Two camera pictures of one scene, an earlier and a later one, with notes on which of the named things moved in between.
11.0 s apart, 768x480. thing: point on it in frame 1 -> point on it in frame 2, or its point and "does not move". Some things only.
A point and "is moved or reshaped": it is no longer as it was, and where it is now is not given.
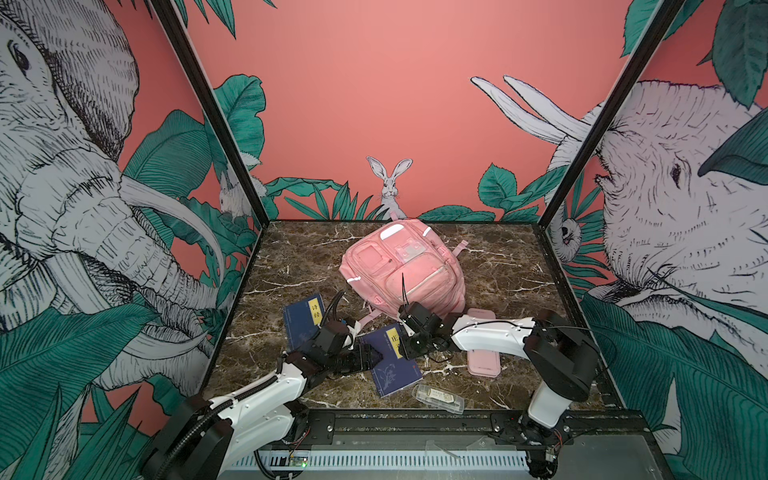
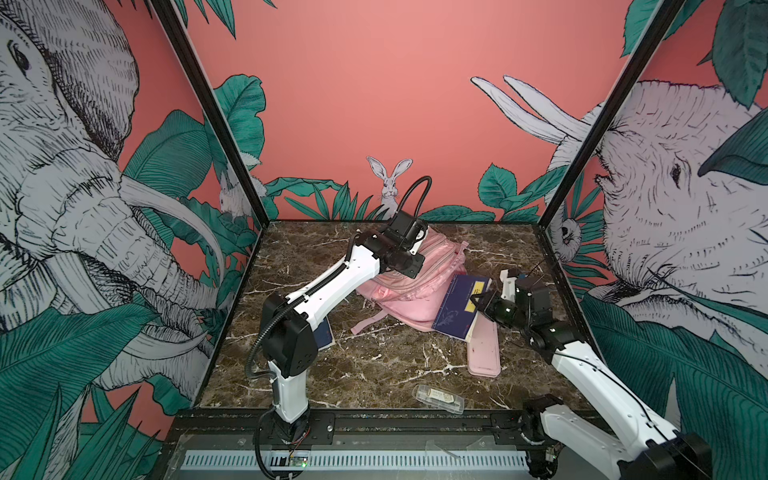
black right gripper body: [415, 346] -> [507, 314]
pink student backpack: [402, 263] is moved or reshaped
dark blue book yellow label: [394, 370] -> [456, 314]
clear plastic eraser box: [438, 398] does not move
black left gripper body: [350, 362] -> [412, 263]
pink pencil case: [483, 363] does not move
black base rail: [465, 428] does not move
